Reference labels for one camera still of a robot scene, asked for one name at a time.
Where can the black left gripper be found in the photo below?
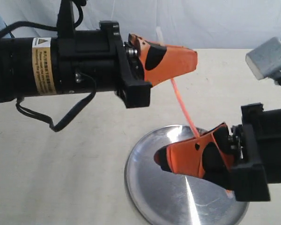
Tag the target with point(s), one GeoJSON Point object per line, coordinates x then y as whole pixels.
{"type": "Point", "coordinates": [101, 55]}

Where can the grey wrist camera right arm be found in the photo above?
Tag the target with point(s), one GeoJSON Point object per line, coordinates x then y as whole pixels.
{"type": "Point", "coordinates": [265, 60]}

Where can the round silver metal plate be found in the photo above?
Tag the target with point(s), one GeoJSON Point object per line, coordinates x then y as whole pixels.
{"type": "Point", "coordinates": [163, 198]}

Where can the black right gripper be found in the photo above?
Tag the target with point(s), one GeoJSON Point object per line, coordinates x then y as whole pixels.
{"type": "Point", "coordinates": [210, 156]}

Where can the thin red plastic stick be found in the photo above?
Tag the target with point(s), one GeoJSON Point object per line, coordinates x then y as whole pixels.
{"type": "Point", "coordinates": [184, 109]}

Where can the black camera mount left arm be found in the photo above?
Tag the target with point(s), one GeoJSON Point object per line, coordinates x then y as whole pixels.
{"type": "Point", "coordinates": [65, 20]}

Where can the white backdrop cloth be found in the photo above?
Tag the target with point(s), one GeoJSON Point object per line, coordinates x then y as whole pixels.
{"type": "Point", "coordinates": [234, 24]}

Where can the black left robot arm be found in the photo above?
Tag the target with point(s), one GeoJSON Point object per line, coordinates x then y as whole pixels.
{"type": "Point", "coordinates": [28, 68]}

